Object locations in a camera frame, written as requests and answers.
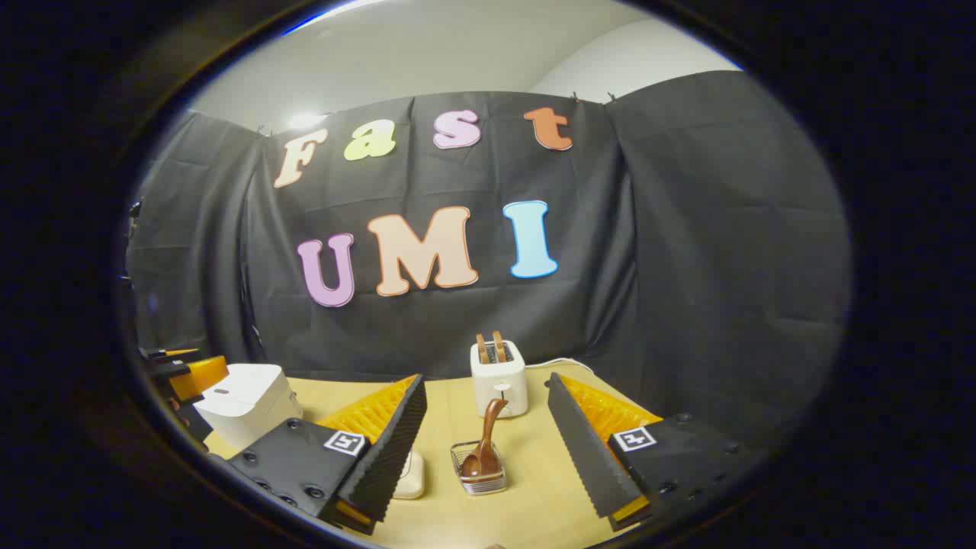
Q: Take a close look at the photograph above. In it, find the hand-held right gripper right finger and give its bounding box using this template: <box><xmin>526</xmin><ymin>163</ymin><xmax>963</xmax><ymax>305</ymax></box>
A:
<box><xmin>546</xmin><ymin>372</ymin><xmax>752</xmax><ymax>532</ymax></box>

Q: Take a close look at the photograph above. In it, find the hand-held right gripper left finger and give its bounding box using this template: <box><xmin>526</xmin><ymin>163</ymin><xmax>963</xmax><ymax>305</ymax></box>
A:
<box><xmin>226</xmin><ymin>374</ymin><xmax>428</xmax><ymax>535</ymax></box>

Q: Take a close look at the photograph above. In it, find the white rice cooker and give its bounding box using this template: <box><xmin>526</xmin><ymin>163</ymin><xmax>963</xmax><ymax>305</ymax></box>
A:
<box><xmin>193</xmin><ymin>364</ymin><xmax>303</xmax><ymax>451</ymax></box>

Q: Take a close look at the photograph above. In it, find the clear wire chopstick holder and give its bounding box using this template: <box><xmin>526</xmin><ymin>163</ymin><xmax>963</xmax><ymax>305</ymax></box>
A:
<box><xmin>450</xmin><ymin>441</ymin><xmax>508</xmax><ymax>496</ymax></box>

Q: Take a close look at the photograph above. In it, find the brown wooden spoon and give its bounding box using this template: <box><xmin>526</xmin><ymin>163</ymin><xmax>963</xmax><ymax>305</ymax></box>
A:
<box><xmin>461</xmin><ymin>398</ymin><xmax>509</xmax><ymax>480</ymax></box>

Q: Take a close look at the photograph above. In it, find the white toaster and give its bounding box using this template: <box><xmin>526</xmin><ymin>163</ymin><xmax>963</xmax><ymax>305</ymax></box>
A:
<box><xmin>470</xmin><ymin>339</ymin><xmax>528</xmax><ymax>419</ymax></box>

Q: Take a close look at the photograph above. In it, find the black backdrop cloth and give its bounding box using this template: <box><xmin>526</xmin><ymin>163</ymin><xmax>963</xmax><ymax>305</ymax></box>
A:
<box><xmin>126</xmin><ymin>71</ymin><xmax>851</xmax><ymax>451</ymax></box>

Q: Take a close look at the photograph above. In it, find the white power cable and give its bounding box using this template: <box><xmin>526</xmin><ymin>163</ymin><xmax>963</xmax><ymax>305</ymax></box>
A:
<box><xmin>526</xmin><ymin>357</ymin><xmax>594</xmax><ymax>374</ymax></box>

